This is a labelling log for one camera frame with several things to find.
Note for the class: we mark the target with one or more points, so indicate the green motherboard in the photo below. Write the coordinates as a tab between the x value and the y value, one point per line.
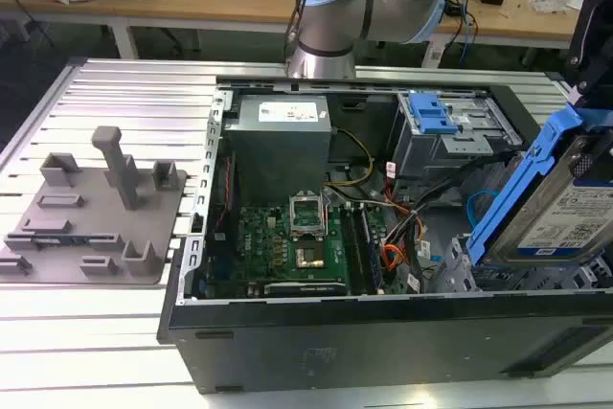
268	241

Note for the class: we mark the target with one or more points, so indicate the CPU socket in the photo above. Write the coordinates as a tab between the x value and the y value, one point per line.
310	256

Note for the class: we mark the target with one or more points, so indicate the long wooden desk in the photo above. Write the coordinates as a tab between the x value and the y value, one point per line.
517	21

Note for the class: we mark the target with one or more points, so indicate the black RAM slot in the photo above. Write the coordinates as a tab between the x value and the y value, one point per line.
371	251
351	251

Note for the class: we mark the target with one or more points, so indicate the black graphics card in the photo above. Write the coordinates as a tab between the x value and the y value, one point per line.
301	288

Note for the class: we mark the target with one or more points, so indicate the hard disk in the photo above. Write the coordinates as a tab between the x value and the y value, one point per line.
551	217

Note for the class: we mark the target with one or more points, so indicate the metal optical drive cage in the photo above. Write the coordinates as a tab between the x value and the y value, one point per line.
431	150

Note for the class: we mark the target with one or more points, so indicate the grey plastic parts rack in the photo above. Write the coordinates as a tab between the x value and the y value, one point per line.
96	256

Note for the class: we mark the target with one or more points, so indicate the metal disk bay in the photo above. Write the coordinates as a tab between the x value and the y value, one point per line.
452	270

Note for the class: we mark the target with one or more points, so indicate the blue plastic drive latch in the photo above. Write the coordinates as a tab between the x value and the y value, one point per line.
433	114

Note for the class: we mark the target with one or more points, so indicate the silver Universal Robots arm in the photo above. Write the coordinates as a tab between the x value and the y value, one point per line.
325	21

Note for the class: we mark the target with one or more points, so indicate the black open PC case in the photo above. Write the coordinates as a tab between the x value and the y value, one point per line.
335	347

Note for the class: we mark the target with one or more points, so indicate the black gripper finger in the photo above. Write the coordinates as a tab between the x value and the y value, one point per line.
582	30

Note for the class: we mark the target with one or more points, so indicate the RAM stick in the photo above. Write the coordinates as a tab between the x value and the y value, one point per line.
57	238

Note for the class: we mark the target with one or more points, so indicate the grey power supply unit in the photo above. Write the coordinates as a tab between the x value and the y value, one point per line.
278	150

